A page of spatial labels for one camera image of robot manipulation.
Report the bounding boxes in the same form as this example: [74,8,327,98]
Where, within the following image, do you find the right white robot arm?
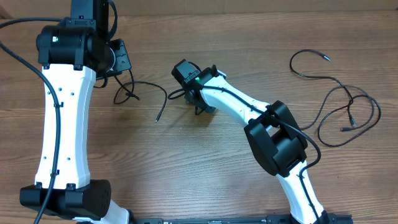
[171,60,329,223]

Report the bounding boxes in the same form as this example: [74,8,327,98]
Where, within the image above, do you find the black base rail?
[133,213,354,224]

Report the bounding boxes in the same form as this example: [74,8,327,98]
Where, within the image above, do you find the thin black USB cable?
[289,49,357,128]

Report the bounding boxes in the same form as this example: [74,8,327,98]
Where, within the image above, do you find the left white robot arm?
[19,1,134,223]

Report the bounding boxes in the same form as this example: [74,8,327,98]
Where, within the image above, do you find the cardboard wall panel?
[1,0,397,19]

